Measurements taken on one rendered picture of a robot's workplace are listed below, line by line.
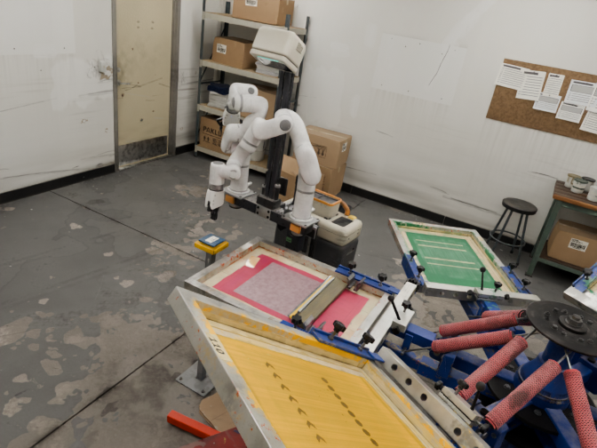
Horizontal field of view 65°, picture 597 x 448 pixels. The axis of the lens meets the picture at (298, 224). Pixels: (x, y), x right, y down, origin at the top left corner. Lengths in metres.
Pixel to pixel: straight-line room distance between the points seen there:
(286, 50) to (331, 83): 3.85
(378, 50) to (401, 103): 0.66
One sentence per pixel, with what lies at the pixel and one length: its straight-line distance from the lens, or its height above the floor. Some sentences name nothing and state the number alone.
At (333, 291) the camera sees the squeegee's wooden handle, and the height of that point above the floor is 0.99.
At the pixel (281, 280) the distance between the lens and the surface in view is 2.27.
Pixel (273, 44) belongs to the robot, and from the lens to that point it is 2.26.
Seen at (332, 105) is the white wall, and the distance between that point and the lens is 6.06.
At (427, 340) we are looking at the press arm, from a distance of 2.00.
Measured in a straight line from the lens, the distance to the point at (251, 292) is 2.16.
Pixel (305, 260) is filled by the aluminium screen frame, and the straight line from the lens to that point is 2.41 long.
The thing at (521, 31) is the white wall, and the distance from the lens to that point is 5.49.
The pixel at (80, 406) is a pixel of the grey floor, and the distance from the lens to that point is 3.01.
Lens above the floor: 2.17
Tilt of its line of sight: 25 degrees down
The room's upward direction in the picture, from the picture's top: 9 degrees clockwise
